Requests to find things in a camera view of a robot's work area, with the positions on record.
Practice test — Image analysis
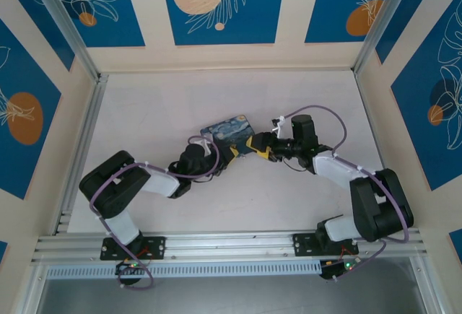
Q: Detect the starry night printed box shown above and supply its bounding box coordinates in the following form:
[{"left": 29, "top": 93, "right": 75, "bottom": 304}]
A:
[{"left": 200, "top": 114, "right": 254, "bottom": 158}]

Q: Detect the grey metal sheet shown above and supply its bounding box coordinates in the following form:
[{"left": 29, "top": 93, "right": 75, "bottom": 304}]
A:
[{"left": 35, "top": 256, "right": 427, "bottom": 314}]

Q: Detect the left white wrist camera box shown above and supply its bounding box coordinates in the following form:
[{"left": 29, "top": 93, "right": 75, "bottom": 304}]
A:
[{"left": 194, "top": 139, "right": 214, "bottom": 157}]

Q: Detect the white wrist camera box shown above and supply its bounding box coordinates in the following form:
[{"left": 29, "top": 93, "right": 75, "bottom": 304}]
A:
[
  {"left": 269, "top": 114, "right": 289, "bottom": 137},
  {"left": 194, "top": 139, "right": 214, "bottom": 157}
]

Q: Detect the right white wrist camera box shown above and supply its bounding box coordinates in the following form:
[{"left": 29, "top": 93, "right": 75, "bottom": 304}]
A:
[{"left": 269, "top": 114, "right": 289, "bottom": 137}]

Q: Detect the aluminium side rail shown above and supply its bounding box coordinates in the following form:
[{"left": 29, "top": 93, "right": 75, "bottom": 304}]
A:
[
  {"left": 53, "top": 74, "right": 110, "bottom": 236},
  {"left": 354, "top": 71, "right": 405, "bottom": 229}
]

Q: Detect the long aluminium frame rail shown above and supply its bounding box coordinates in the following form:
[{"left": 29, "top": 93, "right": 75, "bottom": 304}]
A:
[{"left": 30, "top": 230, "right": 430, "bottom": 263}]

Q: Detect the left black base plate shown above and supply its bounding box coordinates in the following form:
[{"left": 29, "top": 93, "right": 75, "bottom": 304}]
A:
[{"left": 100, "top": 236, "right": 167, "bottom": 261}]

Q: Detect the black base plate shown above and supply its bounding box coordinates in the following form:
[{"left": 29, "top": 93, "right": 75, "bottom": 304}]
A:
[
  {"left": 292, "top": 232, "right": 360, "bottom": 257},
  {"left": 100, "top": 236, "right": 167, "bottom": 261}
]

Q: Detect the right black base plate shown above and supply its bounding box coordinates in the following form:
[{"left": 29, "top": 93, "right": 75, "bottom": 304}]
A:
[{"left": 292, "top": 232, "right": 360, "bottom": 257}]

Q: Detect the grey slotted cable duct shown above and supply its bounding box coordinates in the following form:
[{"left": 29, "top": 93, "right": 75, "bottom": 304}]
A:
[{"left": 45, "top": 259, "right": 323, "bottom": 279}]

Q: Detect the blue dark circle wall panel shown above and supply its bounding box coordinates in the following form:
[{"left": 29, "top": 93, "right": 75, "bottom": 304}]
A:
[{"left": 391, "top": 3, "right": 462, "bottom": 192}]

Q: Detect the blue peach circle wall panel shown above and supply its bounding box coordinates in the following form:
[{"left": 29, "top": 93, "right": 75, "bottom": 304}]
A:
[{"left": 160, "top": 0, "right": 288, "bottom": 46}]

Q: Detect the blue fern wall panel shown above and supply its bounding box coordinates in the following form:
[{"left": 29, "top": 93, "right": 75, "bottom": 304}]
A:
[{"left": 305, "top": 0, "right": 400, "bottom": 44}]

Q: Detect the aluminium corner post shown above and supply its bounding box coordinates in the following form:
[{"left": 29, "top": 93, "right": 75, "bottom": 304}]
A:
[
  {"left": 352, "top": 0, "right": 427, "bottom": 75},
  {"left": 25, "top": 0, "right": 101, "bottom": 81}
]

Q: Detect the blue lily wall panel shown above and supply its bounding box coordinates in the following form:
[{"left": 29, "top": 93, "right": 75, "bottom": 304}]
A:
[{"left": 45, "top": 0, "right": 146, "bottom": 48}]

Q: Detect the blue orange circle wall panel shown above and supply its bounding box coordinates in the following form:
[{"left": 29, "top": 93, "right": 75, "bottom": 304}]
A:
[{"left": 0, "top": 17, "right": 62, "bottom": 201}]

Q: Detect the short aluminium frame profile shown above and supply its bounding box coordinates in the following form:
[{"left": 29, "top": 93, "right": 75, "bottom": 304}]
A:
[
  {"left": 14, "top": 256, "right": 48, "bottom": 314},
  {"left": 411, "top": 256, "right": 450, "bottom": 314}
]

